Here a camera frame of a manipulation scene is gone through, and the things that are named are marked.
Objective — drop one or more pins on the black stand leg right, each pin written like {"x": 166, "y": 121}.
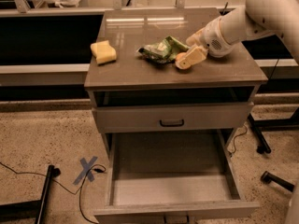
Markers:
{"x": 263, "y": 146}

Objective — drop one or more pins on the black caster leg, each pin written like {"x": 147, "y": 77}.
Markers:
{"x": 268, "y": 178}

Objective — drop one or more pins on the orange fruit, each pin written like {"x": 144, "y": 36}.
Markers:
{"x": 178, "y": 61}

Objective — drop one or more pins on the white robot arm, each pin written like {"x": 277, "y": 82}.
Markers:
{"x": 256, "y": 19}

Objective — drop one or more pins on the open grey middle drawer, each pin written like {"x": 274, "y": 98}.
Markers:
{"x": 171, "y": 178}

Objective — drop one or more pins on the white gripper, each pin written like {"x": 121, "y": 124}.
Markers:
{"x": 214, "y": 38}

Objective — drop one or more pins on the black stand leg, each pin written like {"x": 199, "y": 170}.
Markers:
{"x": 35, "y": 209}
{"x": 263, "y": 146}

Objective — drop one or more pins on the blue tape cross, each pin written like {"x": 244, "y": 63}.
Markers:
{"x": 86, "y": 170}

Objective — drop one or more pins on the black stand leg left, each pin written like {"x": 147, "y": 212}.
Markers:
{"x": 35, "y": 209}

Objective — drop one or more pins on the green chip bag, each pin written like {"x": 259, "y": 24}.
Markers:
{"x": 164, "y": 51}

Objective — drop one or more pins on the yellow sponge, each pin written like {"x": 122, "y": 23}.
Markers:
{"x": 103, "y": 52}

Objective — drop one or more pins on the closed grey top drawer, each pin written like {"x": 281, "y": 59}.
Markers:
{"x": 156, "y": 118}

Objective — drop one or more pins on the grey drawer cabinet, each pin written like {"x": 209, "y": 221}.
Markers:
{"x": 131, "y": 80}

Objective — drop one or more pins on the metal railing frame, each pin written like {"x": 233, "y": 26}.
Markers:
{"x": 124, "y": 3}

